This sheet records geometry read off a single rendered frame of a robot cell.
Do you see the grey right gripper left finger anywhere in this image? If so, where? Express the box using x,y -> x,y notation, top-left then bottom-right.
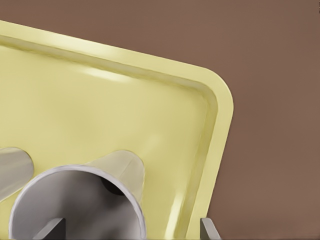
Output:
31,217 -> 67,240

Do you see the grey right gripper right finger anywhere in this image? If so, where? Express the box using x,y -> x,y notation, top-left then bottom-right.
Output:
199,217 -> 222,240

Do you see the white IKEA cup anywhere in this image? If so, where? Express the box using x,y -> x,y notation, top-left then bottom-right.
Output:
0,146 -> 34,202
7,149 -> 147,240

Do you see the pale yellow tray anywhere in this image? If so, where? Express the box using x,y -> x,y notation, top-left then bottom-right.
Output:
0,19 -> 235,240

